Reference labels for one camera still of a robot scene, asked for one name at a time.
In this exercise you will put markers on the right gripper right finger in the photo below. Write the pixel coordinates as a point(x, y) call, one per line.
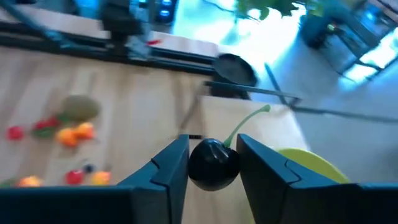
point(267, 186)

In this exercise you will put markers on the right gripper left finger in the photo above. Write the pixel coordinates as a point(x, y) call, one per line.
point(168, 174)

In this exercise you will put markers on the black cherry green stem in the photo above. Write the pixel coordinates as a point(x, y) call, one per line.
point(213, 165)

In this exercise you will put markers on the green plastic colander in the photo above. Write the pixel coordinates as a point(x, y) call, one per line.
point(311, 165)

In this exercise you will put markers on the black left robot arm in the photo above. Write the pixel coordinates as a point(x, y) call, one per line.
point(119, 21)

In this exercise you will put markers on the wooden shelf riser black legs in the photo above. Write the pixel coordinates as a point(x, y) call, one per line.
point(217, 118)

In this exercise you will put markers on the dark blueberry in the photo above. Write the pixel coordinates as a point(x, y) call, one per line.
point(88, 168)

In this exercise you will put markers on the small orange peach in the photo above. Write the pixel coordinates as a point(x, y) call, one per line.
point(85, 130)

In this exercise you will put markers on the red raspberry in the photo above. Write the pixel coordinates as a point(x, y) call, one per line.
point(74, 177)

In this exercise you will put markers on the small peach with stem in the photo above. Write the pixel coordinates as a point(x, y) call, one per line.
point(66, 137)

